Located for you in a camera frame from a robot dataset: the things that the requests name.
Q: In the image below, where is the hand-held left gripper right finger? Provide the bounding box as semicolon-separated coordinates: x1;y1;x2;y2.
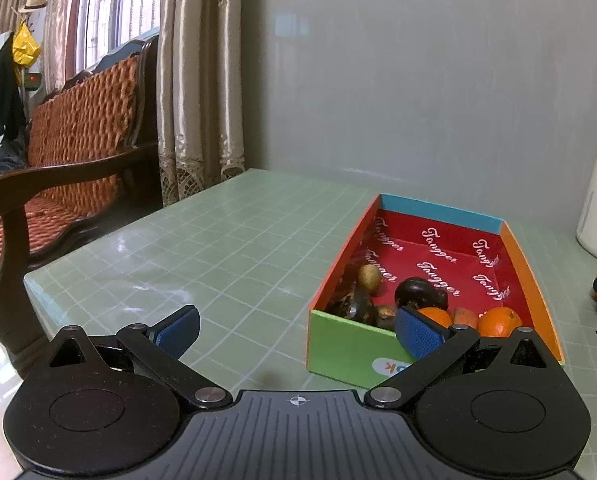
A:
363;306;554;407

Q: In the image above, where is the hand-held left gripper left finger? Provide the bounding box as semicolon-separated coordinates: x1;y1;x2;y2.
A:
48;305;228;408

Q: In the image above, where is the medium orange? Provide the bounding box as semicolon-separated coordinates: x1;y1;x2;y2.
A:
419;306;453;330

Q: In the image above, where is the dark brown water chestnut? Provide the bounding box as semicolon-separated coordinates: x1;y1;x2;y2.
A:
395;277;449;311
326;285;378;325

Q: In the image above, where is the colourful cardboard box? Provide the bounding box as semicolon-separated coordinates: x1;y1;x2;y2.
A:
306;192;567;391

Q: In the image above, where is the brown root chunk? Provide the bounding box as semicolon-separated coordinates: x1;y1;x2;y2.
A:
357;264;383;292

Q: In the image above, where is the large orange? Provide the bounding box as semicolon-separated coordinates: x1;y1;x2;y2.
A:
477;306;523;338

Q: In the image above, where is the green grid table cover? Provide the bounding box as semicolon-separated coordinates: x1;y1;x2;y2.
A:
23;167;597;480

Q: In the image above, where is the wooden bench orange cushion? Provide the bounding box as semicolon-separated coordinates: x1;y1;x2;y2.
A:
0;35;162;378

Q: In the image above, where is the beige satin curtain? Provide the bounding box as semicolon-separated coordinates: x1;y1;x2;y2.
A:
156;0;246;208
43;0;86;93

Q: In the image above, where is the dark hanging coat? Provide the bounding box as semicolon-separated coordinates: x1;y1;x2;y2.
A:
0;32;26;138

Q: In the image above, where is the yellow bag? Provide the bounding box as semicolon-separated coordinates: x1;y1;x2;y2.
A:
12;20;42;67

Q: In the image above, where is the window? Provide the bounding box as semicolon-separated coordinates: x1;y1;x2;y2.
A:
78;0;162;73

